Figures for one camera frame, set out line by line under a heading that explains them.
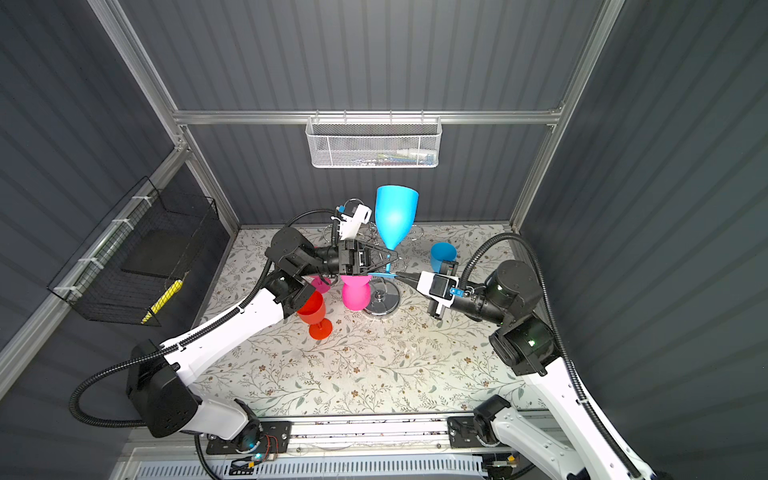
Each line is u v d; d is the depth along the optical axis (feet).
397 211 1.77
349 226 1.90
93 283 2.07
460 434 2.42
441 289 1.31
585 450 1.24
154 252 2.44
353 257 1.78
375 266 1.86
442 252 3.07
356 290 2.44
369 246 1.81
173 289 2.29
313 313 2.52
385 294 2.94
